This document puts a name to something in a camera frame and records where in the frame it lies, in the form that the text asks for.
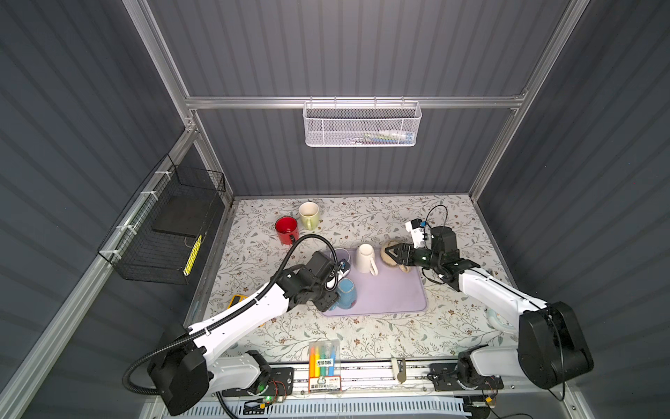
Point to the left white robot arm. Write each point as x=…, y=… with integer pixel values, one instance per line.
x=190, y=363

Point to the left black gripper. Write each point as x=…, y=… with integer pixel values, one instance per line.
x=324, y=303

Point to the yellow calculator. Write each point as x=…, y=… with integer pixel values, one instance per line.
x=237, y=299

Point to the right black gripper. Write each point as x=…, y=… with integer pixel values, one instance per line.
x=402, y=253

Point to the red mug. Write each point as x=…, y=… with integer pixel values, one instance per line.
x=287, y=230

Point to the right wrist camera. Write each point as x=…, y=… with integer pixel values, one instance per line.
x=418, y=232

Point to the lavender plastic tray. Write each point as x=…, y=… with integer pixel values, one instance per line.
x=392, y=291

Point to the white wire mesh basket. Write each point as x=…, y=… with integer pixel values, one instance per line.
x=359, y=124

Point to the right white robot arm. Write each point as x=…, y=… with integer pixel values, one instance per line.
x=551, y=347

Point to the white round clock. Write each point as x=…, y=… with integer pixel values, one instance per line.
x=498, y=322

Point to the blue dotted mug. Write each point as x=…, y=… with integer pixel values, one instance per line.
x=347, y=294

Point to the pack of coloured markers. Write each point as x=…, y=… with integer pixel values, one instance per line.
x=324, y=367

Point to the purple mug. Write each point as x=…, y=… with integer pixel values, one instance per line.
x=344, y=258

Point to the white mug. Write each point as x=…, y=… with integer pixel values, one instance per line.
x=365, y=260

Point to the light green mug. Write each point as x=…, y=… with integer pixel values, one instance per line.
x=309, y=214

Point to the black wire basket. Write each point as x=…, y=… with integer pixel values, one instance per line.
x=151, y=243

